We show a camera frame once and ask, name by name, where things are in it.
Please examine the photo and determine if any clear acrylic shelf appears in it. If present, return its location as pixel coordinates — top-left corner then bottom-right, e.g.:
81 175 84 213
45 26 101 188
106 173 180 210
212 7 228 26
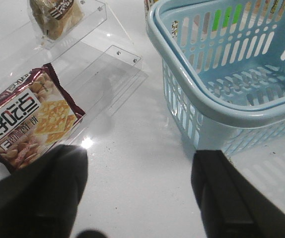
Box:
0 0 147 149

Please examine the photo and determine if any maroon cracker packet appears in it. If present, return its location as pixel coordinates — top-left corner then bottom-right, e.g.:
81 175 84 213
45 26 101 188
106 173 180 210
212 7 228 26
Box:
0 63 85 173

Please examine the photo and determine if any bread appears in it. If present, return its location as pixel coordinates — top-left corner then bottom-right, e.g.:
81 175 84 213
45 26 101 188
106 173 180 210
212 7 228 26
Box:
28 0 84 41

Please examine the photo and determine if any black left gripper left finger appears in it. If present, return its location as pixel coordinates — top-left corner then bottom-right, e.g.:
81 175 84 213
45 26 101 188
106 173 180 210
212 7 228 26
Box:
0 145 88 238

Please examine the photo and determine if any popcorn paper cup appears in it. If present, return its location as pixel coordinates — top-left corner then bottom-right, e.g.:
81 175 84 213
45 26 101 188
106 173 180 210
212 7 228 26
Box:
143 0 179 38

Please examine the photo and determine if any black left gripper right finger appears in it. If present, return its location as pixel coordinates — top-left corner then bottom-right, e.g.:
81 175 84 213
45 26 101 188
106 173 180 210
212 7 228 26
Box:
191 150 285 238

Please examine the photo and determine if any light blue plastic basket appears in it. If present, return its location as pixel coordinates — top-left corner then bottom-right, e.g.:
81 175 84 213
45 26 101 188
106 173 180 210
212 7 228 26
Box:
146 0 285 155

